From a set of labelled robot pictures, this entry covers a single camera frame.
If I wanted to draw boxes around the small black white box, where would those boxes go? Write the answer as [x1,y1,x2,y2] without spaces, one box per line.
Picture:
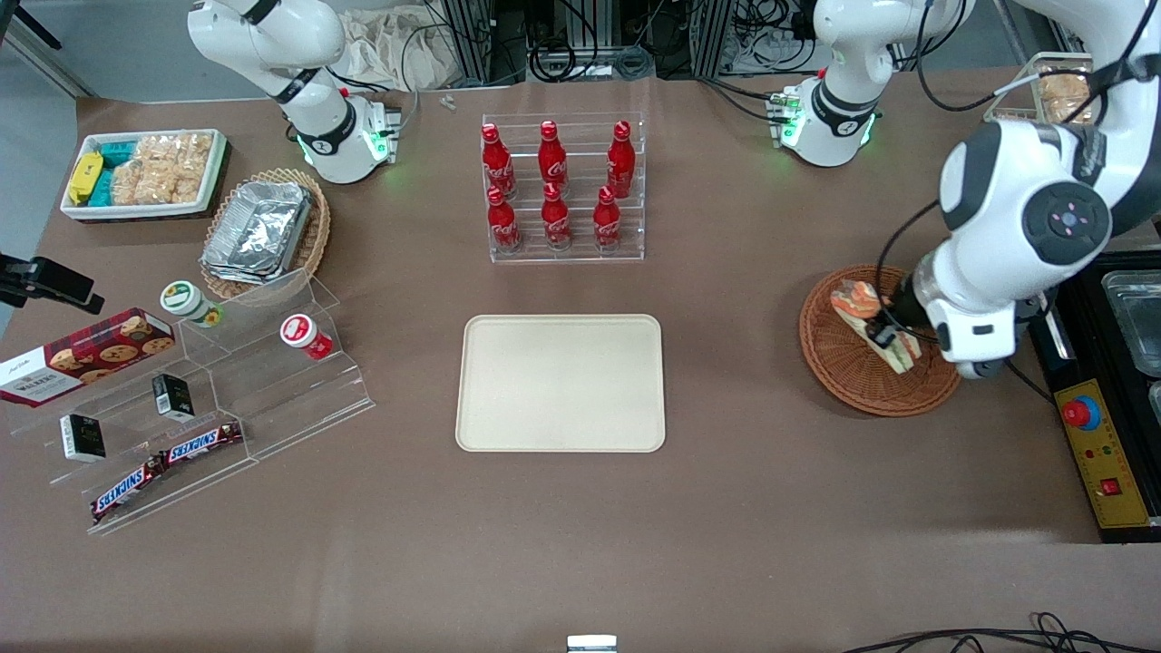
[151,372,196,423]
[59,413,108,464]

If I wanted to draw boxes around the brown round wicker basket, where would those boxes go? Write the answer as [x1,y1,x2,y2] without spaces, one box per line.
[799,264,963,418]

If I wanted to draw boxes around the black floor cables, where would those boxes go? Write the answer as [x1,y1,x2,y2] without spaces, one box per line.
[842,611,1161,653]

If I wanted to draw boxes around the clear acrylic bottle rack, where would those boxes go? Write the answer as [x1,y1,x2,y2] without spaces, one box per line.
[481,112,647,265]

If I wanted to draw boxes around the aluminium frame profile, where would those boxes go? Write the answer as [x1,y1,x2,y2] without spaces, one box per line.
[443,0,529,88]
[692,0,737,79]

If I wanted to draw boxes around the clear acrylic step shelf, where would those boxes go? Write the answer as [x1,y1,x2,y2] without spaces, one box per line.
[9,267,376,537]

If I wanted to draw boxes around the black camera clamp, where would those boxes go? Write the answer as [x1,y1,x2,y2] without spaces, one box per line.
[0,253,106,316]

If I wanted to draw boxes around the green lid yogurt cup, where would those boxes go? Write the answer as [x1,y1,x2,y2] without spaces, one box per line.
[160,279,224,329]

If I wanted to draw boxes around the black control box yellow panel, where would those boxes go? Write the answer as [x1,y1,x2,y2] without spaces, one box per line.
[1025,263,1161,544]

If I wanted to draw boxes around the cream crumpled cloth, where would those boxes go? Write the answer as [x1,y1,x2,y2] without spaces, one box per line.
[339,7,474,93]

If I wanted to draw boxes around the aluminium foil container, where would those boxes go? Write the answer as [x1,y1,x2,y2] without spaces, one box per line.
[200,180,317,288]

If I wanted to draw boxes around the yellow snack packet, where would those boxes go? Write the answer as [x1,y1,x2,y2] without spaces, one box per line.
[67,151,104,206]

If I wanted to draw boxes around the triangular sandwich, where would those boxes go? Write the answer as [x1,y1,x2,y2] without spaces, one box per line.
[832,279,923,375]

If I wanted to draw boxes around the red cola bottle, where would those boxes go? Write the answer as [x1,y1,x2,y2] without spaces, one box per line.
[538,120,570,197]
[486,186,523,254]
[541,182,574,251]
[592,185,623,251]
[481,123,518,201]
[606,120,637,200]

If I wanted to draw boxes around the light oval wicker basket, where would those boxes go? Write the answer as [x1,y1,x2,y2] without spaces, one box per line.
[199,167,333,306]

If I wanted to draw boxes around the steel pan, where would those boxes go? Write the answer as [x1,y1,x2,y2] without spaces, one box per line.
[1100,269,1161,378]

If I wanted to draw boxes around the beige rectangular tray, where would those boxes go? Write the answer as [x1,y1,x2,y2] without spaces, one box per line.
[455,314,667,453]

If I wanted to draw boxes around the brown snickers bar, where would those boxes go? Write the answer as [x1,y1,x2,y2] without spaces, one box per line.
[90,455,170,524]
[161,420,245,466]

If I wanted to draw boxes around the red tartan cookie box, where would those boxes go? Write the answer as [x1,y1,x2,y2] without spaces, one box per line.
[0,307,177,409]

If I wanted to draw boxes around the black cable with plug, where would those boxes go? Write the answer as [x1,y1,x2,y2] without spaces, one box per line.
[1001,361,1059,405]

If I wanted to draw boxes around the white rectangular snack bin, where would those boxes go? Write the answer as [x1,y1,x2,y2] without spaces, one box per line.
[59,129,230,222]

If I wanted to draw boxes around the red lid yogurt cup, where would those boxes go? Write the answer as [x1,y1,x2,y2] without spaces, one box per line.
[278,312,336,362]

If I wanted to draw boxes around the black coiled cable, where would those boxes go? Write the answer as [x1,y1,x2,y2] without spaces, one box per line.
[529,34,579,84]

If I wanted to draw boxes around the clear wire snack basket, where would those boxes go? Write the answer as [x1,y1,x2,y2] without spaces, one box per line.
[983,51,1118,125]

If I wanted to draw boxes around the clear cracker snack bag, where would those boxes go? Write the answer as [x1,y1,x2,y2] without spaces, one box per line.
[1037,71,1093,123]

